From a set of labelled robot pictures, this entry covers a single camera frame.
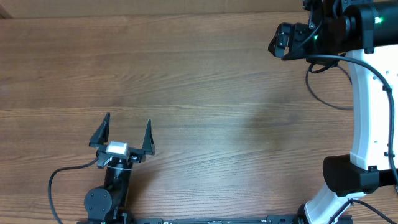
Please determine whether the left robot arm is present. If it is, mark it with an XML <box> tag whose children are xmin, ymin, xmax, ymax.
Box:
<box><xmin>84</xmin><ymin>113</ymin><xmax>155</xmax><ymax>223</ymax></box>

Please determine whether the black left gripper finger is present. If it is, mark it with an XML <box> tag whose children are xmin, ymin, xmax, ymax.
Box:
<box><xmin>142</xmin><ymin>119</ymin><xmax>155</xmax><ymax>156</ymax></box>
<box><xmin>89</xmin><ymin>112</ymin><xmax>110</xmax><ymax>147</ymax></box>

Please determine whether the black cable bundle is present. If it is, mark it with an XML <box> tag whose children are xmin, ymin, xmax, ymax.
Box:
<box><xmin>305</xmin><ymin>60</ymin><xmax>355</xmax><ymax>111</ymax></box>

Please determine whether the black left camera cable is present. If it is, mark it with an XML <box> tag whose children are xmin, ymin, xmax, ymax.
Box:
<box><xmin>47</xmin><ymin>157</ymin><xmax>100</xmax><ymax>224</ymax></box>

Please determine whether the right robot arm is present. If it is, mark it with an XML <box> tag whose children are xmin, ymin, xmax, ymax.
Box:
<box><xmin>267</xmin><ymin>0</ymin><xmax>397</xmax><ymax>223</ymax></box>

